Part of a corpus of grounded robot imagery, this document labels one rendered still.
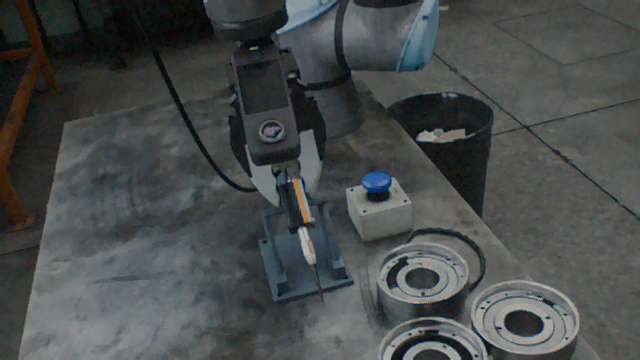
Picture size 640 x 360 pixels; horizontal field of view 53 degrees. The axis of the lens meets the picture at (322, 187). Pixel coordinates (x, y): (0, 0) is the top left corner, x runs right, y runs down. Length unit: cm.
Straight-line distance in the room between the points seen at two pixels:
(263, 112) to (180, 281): 35
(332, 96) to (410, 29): 19
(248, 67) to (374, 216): 32
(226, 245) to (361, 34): 39
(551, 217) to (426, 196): 137
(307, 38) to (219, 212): 31
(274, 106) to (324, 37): 48
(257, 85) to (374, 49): 46
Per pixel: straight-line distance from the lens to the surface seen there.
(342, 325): 74
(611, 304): 198
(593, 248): 216
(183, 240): 93
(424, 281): 78
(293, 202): 67
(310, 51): 106
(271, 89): 58
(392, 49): 101
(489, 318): 71
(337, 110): 110
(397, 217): 85
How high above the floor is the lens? 132
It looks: 32 degrees down
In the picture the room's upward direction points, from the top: 8 degrees counter-clockwise
